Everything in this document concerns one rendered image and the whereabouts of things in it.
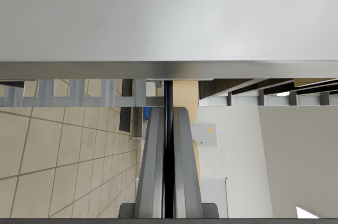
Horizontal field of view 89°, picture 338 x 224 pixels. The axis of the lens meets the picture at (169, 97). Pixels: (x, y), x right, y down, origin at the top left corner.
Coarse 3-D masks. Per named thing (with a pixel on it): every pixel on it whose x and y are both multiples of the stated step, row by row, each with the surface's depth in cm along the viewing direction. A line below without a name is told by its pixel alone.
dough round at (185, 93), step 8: (176, 88) 12; (184, 88) 12; (192, 88) 12; (176, 96) 12; (184, 96) 12; (192, 96) 12; (176, 104) 12; (184, 104) 12; (192, 104) 12; (192, 112) 12; (192, 120) 13
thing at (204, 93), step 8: (216, 80) 31; (224, 80) 26; (232, 80) 23; (240, 80) 20; (248, 80) 18; (256, 80) 18; (200, 88) 47; (208, 88) 37; (216, 88) 31; (224, 88) 26; (232, 88) 24; (200, 96) 47; (208, 96) 37
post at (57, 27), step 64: (0, 0) 6; (64, 0) 6; (128, 0) 6; (192, 0) 6; (256, 0) 6; (320, 0) 6; (0, 64) 6; (64, 64) 6; (128, 64) 6; (192, 64) 6; (256, 64) 6; (320, 64) 6
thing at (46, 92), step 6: (42, 84) 50; (48, 84) 51; (54, 84) 51; (42, 90) 50; (48, 90) 51; (54, 90) 51; (42, 96) 50; (48, 96) 50; (42, 102) 50; (48, 102) 50
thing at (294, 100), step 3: (291, 93) 50; (294, 93) 48; (291, 96) 50; (294, 96) 48; (297, 96) 50; (291, 99) 50; (294, 99) 48; (297, 99) 50; (291, 102) 50; (294, 102) 48; (297, 102) 48; (300, 102) 50; (291, 105) 50; (294, 105) 48; (297, 105) 48; (300, 105) 50
